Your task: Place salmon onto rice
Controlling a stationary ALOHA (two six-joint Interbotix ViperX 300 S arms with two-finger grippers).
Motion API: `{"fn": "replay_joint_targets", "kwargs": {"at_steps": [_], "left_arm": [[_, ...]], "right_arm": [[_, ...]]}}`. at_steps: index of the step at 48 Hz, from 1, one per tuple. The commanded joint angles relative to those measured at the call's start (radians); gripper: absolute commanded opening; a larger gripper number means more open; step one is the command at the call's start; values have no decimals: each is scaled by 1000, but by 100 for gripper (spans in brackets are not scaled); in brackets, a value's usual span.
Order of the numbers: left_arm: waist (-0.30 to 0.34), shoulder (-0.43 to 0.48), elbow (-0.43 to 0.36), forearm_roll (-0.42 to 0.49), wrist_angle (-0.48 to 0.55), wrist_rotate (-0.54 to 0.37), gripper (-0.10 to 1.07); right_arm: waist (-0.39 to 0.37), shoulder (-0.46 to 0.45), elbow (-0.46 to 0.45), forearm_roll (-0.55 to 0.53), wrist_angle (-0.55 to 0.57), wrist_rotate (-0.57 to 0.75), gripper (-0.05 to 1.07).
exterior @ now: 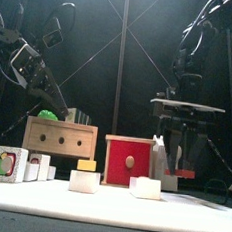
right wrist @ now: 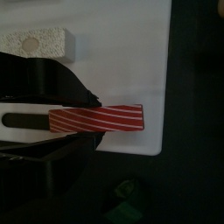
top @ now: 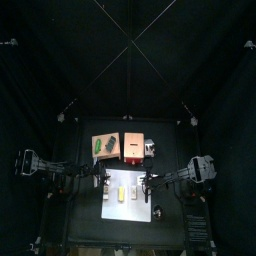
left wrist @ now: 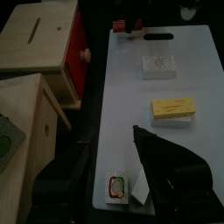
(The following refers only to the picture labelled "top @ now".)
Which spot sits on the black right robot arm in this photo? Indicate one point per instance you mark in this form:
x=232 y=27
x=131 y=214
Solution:
x=175 y=174

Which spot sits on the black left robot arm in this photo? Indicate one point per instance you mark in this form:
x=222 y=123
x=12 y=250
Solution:
x=50 y=165

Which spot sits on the white toy rice block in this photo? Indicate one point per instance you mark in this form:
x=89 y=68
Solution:
x=106 y=193
x=133 y=192

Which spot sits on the yellow toy egg piece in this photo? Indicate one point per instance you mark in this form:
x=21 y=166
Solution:
x=121 y=194

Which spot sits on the flat wooden box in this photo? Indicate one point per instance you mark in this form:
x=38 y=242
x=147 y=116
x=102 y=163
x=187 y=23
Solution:
x=106 y=154

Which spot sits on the small black shiny cup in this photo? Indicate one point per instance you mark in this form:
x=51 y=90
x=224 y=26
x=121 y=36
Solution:
x=157 y=212

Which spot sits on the white paper sheet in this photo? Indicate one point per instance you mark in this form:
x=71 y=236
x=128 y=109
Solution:
x=125 y=211

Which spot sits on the green toy vegetable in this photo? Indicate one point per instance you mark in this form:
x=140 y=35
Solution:
x=98 y=145

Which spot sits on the dark grey toy piece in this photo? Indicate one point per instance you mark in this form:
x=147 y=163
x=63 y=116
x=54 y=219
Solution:
x=110 y=144

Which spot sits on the small silver metal holder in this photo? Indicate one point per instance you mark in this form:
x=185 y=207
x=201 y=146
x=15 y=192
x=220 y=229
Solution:
x=149 y=148

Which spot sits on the wooden box with red base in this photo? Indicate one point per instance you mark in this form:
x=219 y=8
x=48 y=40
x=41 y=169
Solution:
x=133 y=146

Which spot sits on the black plate with white text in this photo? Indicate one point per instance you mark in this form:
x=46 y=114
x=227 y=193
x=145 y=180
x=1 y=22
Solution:
x=196 y=228

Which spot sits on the silver table edge clamp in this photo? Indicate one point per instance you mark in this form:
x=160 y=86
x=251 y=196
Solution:
x=212 y=247
x=34 y=247

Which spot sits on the silver frame middle bracket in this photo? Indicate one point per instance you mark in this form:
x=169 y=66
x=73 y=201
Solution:
x=127 y=117

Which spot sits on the silver frame corner bracket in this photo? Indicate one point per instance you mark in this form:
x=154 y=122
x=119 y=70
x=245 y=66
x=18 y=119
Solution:
x=60 y=117
x=194 y=121

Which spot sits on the silver frame clamp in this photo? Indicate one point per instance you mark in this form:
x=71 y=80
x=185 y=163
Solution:
x=249 y=44
x=13 y=42

